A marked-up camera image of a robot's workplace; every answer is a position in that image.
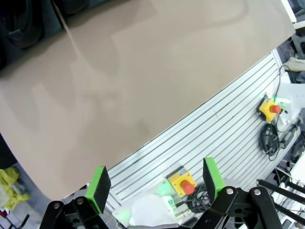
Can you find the ribbed aluminium base plate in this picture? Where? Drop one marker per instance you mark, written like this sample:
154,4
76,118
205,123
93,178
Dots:
202,143

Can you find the black leather shoe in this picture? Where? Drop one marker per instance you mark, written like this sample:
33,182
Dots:
74,6
23,44

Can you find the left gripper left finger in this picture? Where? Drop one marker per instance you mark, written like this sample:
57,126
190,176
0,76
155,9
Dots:
101,188

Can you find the yellow-green cloth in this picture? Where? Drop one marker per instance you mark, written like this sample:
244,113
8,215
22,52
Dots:
10,188

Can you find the black fabric cover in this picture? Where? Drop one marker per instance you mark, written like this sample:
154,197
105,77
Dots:
6,152

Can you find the black power adapter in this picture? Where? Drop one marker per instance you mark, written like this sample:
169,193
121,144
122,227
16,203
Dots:
288,138

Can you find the black stand rods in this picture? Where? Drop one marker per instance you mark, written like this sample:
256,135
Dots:
281,188

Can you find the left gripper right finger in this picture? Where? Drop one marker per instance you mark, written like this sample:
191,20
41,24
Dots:
209,181

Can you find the yellow emergency stop button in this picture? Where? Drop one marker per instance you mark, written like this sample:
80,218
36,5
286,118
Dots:
177,180
265,109

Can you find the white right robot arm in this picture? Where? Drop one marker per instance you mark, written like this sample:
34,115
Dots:
293,93

